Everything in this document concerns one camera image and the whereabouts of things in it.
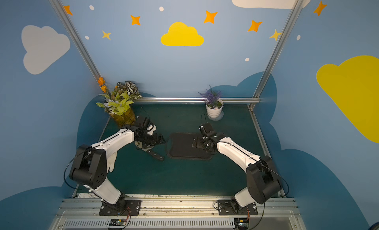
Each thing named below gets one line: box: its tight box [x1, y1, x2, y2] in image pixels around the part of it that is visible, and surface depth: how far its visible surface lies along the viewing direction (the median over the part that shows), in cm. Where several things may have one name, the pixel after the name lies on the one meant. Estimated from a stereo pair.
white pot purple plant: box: [197, 84, 224, 119], surface depth 109 cm
